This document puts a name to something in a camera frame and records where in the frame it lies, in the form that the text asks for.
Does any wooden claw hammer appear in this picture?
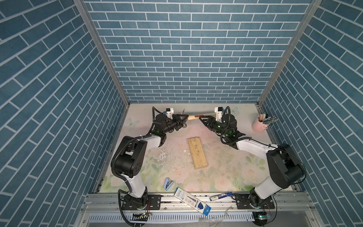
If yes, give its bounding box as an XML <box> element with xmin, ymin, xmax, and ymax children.
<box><xmin>180</xmin><ymin>109</ymin><xmax>216</xmax><ymax>121</ymax></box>

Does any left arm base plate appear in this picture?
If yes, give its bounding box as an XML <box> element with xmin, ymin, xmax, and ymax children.
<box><xmin>121</xmin><ymin>194</ymin><xmax>162</xmax><ymax>211</ymax></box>

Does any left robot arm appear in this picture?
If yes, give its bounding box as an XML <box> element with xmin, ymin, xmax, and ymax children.
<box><xmin>111</xmin><ymin>107</ymin><xmax>189</xmax><ymax>200</ymax></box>

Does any clear plastic wrapper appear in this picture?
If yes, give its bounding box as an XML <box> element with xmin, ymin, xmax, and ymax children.
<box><xmin>203</xmin><ymin>206</ymin><xmax>233</xmax><ymax>227</ymax></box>

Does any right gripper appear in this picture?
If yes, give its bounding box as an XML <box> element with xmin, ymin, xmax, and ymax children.
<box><xmin>200</xmin><ymin>116</ymin><xmax>229</xmax><ymax>139</ymax></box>

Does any white blue toothpaste box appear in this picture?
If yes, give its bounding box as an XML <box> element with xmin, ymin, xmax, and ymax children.
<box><xmin>174</xmin><ymin>187</ymin><xmax>211</xmax><ymax>216</ymax></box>

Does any blue white marker pen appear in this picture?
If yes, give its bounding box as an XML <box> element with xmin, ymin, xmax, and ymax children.
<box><xmin>209</xmin><ymin>192</ymin><xmax>233</xmax><ymax>201</ymax></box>

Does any wooden plank with nails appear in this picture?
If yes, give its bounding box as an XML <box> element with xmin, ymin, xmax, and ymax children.
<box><xmin>188</xmin><ymin>137</ymin><xmax>208</xmax><ymax>169</ymax></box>

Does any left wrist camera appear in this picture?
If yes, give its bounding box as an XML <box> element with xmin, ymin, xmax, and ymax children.
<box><xmin>164</xmin><ymin>108</ymin><xmax>174</xmax><ymax>119</ymax></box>

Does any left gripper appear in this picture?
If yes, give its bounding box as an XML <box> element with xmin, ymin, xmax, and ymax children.
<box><xmin>161</xmin><ymin>115</ymin><xmax>188</xmax><ymax>135</ymax></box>

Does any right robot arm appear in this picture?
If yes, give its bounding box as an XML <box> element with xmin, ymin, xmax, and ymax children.
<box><xmin>199</xmin><ymin>107</ymin><xmax>306</xmax><ymax>203</ymax></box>

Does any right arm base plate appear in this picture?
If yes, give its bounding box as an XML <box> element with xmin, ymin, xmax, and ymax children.
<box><xmin>232</xmin><ymin>193</ymin><xmax>275</xmax><ymax>210</ymax></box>

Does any pink cup with tools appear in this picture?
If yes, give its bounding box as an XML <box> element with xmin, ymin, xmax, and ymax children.
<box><xmin>251</xmin><ymin>113</ymin><xmax>278</xmax><ymax>133</ymax></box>

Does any blue stapler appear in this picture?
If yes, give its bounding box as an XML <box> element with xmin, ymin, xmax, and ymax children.
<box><xmin>164</xmin><ymin>177</ymin><xmax>174</xmax><ymax>191</ymax></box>

